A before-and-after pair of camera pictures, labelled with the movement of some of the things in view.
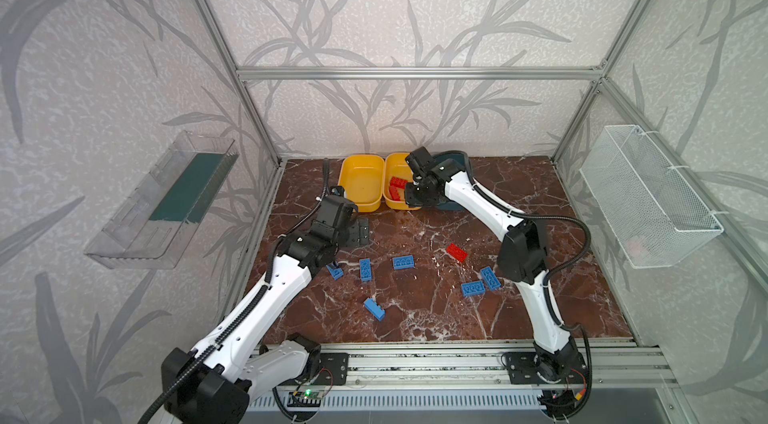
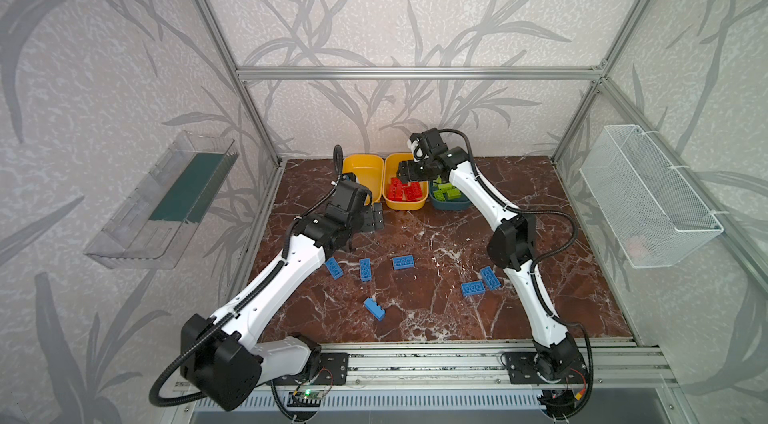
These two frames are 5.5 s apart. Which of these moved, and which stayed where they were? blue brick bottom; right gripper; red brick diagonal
Moved: right gripper; red brick diagonal
Stayed: blue brick bottom
